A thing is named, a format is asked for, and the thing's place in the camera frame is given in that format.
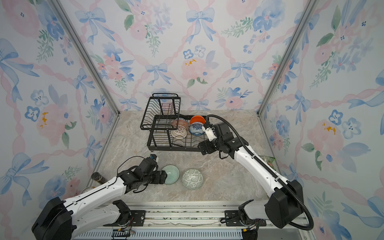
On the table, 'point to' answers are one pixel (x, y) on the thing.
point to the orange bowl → (198, 118)
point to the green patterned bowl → (192, 179)
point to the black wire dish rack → (162, 116)
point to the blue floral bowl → (196, 129)
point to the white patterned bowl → (179, 133)
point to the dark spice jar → (97, 177)
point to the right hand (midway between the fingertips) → (205, 142)
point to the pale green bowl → (173, 174)
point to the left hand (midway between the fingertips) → (161, 174)
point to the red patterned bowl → (179, 122)
